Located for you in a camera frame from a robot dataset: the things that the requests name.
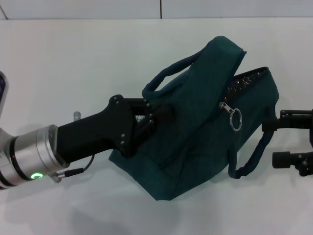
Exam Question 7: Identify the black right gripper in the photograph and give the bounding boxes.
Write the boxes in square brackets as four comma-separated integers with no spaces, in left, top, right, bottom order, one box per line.
[262,109,313,177]

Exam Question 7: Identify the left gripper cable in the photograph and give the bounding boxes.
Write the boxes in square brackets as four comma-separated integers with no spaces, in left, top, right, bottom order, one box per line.
[52,154,95,183]

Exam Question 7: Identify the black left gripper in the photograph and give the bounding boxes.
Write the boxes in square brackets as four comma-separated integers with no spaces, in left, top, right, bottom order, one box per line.
[57,94,175,164]

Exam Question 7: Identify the dark teal insulated lunch bag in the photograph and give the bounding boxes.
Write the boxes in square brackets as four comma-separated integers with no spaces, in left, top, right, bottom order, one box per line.
[109,36,280,201]

